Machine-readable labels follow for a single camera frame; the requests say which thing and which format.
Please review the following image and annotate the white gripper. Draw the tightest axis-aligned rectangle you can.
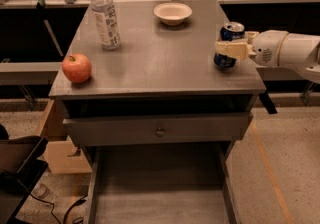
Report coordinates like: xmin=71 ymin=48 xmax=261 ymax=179
xmin=215 ymin=30 xmax=288 ymax=68

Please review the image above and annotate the blue pepsi can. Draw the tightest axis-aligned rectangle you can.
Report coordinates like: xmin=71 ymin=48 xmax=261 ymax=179
xmin=213 ymin=22 xmax=245 ymax=69

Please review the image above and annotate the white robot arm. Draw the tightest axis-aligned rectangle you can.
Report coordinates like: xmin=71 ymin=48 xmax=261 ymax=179
xmin=215 ymin=30 xmax=320 ymax=84

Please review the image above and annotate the grey drawer cabinet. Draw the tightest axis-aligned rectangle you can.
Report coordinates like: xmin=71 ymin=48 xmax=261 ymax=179
xmin=48 ymin=0 xmax=267 ymax=224

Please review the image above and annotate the grey top drawer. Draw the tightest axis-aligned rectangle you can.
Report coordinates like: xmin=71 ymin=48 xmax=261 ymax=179
xmin=63 ymin=112 xmax=253 ymax=148

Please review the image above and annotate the grey open middle drawer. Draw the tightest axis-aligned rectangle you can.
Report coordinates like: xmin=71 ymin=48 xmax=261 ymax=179
xmin=85 ymin=142 xmax=241 ymax=224

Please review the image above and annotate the white paper bowl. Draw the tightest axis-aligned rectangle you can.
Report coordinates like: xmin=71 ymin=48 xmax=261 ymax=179
xmin=154 ymin=2 xmax=192 ymax=26

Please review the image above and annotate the clear plastic water bottle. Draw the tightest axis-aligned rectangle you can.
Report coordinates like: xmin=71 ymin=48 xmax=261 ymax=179
xmin=91 ymin=0 xmax=121 ymax=50

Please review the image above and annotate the red apple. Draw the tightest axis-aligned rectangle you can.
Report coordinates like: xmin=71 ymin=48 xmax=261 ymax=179
xmin=62 ymin=53 xmax=92 ymax=84

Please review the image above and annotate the cardboard box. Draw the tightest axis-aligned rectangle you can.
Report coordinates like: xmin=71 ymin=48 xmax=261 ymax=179
xmin=35 ymin=100 xmax=91 ymax=174

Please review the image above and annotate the black bin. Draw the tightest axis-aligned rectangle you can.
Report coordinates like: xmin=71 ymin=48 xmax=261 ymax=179
xmin=0 ymin=136 xmax=48 ymax=224

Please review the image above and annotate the black floor cable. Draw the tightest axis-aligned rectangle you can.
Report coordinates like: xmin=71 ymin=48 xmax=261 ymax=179
xmin=29 ymin=191 xmax=88 ymax=224

